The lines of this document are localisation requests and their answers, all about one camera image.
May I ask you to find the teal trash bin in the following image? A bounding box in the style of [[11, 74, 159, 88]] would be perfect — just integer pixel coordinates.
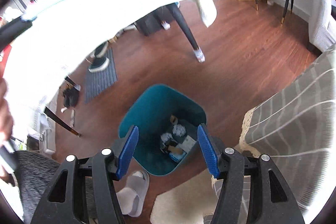
[[118, 84, 207, 176]]

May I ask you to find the grey armchair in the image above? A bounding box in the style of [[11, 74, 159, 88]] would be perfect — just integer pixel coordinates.
[[309, 0, 335, 52]]

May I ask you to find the white cardboard packaging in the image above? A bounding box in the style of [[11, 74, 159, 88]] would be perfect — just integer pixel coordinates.
[[179, 135, 196, 153]]

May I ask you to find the grey slipper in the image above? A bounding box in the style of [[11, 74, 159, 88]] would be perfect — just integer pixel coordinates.
[[116, 170, 150, 218]]

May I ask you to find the white paper ball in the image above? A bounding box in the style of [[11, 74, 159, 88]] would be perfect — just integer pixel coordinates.
[[172, 124, 186, 137]]

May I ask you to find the brown cardboard tape roll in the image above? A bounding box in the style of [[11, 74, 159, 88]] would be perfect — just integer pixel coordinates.
[[170, 115, 178, 125]]

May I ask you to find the black tissue pack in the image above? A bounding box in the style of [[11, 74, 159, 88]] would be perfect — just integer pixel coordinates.
[[160, 139, 183, 155]]

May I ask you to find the green white sneaker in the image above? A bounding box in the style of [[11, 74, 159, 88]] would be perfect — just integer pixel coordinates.
[[88, 57, 110, 73]]

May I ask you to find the person's left hand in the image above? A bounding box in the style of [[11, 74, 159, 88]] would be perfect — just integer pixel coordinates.
[[0, 78, 14, 143]]

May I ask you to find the black table leg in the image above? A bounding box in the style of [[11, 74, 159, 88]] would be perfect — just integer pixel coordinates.
[[166, 3, 205, 63]]

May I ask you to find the blue white tissue pack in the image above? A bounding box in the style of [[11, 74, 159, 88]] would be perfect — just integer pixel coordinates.
[[169, 151, 187, 163]]

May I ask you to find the black storage box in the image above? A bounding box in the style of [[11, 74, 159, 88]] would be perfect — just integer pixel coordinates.
[[134, 6, 175, 36]]

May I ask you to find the grey striped floor mat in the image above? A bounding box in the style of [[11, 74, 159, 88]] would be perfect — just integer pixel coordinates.
[[85, 48, 117, 103]]

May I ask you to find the grey plastic wrapper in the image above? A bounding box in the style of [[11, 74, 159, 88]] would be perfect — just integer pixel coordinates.
[[161, 132, 174, 143]]

